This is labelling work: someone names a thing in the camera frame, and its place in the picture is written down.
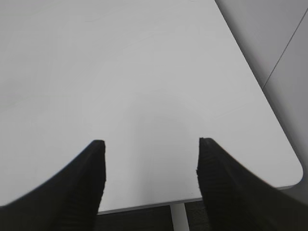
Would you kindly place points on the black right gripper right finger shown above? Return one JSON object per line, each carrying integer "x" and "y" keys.
{"x": 237, "y": 200}

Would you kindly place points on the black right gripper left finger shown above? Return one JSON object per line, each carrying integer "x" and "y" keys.
{"x": 69, "y": 201}

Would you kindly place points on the white table leg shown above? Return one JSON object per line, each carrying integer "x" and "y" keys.
{"x": 179, "y": 217}

